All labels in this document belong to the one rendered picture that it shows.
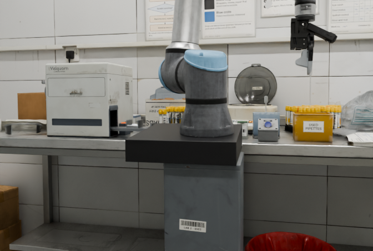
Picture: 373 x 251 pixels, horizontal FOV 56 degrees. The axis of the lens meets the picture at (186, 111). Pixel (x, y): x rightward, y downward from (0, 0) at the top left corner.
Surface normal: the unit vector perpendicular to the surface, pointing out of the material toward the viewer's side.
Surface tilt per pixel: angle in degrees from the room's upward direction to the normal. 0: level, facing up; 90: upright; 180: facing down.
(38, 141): 90
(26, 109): 90
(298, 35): 90
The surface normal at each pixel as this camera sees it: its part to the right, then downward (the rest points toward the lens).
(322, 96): -0.21, 0.05
